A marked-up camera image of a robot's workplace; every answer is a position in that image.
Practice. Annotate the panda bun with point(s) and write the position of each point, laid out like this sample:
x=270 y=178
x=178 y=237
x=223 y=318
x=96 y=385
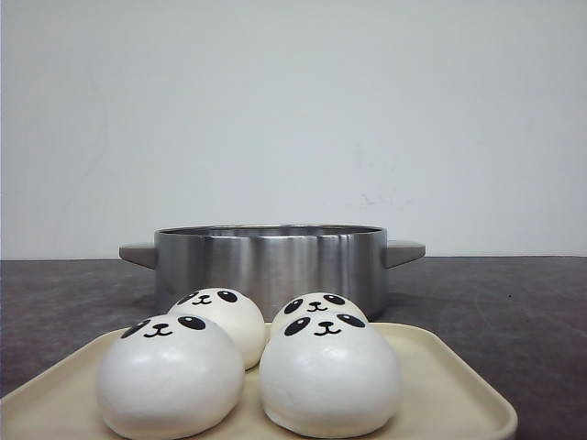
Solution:
x=330 y=375
x=312 y=303
x=169 y=376
x=237 y=314

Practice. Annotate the beige square tray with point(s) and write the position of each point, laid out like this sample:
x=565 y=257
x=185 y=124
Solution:
x=443 y=398

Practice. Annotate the stainless steel steamer pot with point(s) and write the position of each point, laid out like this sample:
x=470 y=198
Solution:
x=272 y=264

